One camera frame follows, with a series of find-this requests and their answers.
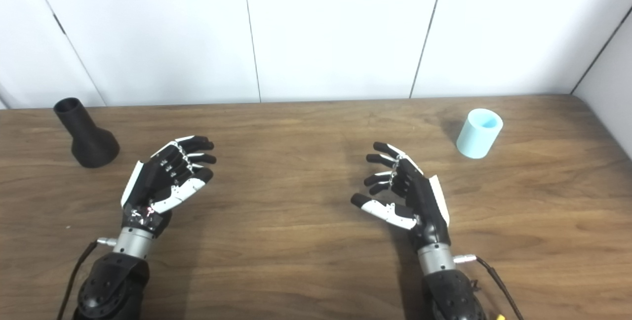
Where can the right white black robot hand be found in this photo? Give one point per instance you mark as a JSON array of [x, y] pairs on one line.
[[424, 201]]

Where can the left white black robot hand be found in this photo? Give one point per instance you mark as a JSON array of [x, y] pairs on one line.
[[153, 181]]

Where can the light blue cylinder cup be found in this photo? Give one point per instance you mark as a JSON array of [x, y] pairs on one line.
[[478, 135]]

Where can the black funnel-shaped vase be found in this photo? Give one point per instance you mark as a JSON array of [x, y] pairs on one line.
[[89, 140]]

